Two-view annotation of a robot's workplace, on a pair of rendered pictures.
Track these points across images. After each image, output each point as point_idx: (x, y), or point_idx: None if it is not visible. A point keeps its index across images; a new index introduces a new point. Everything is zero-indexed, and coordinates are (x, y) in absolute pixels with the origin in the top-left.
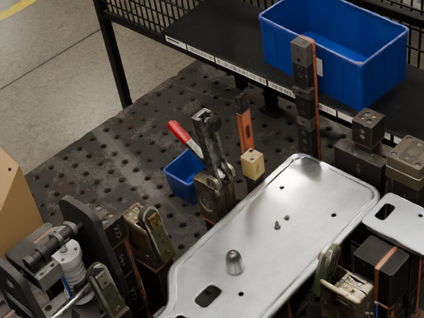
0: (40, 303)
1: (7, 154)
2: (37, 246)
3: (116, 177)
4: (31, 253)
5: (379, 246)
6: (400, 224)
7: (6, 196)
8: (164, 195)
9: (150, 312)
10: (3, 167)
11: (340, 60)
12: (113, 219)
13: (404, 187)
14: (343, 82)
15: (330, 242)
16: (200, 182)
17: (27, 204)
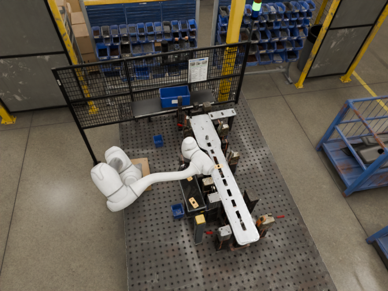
0: (164, 182)
1: (141, 158)
2: None
3: (141, 154)
4: None
5: (216, 120)
6: (215, 115)
7: (148, 165)
8: (155, 149)
9: None
10: (142, 161)
11: (185, 97)
12: None
13: (208, 111)
14: (185, 101)
15: (221, 121)
16: (187, 131)
17: (148, 165)
